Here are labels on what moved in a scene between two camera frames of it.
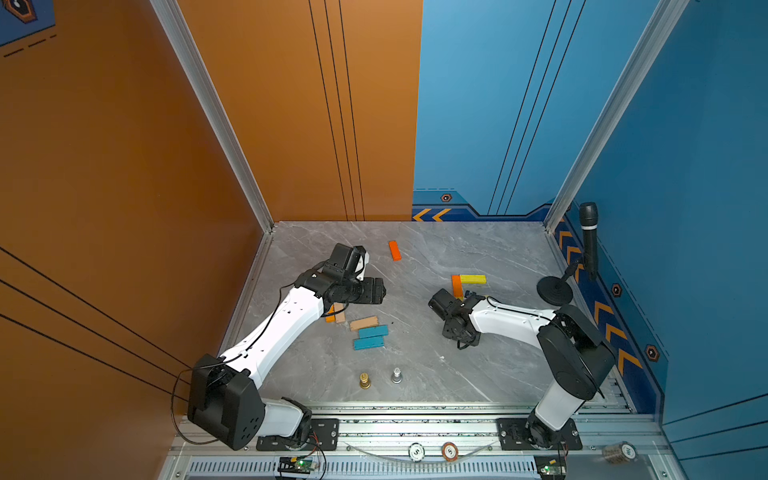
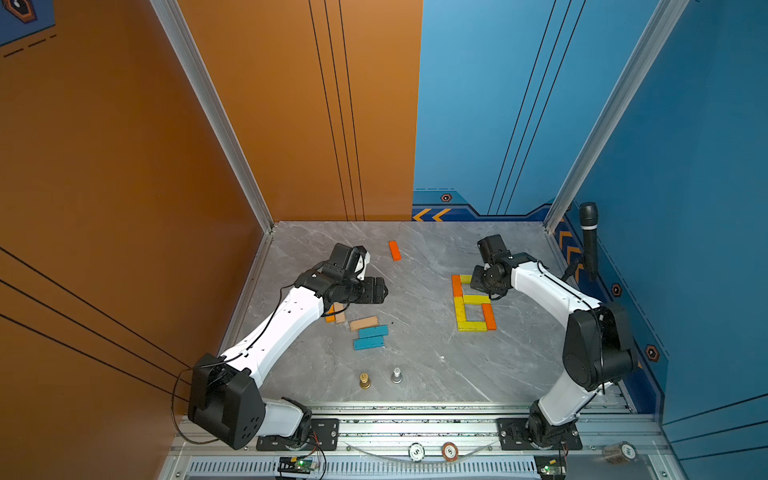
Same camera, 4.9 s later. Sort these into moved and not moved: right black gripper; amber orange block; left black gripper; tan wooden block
Moved: right black gripper
Not moved: tan wooden block; left black gripper; amber orange block
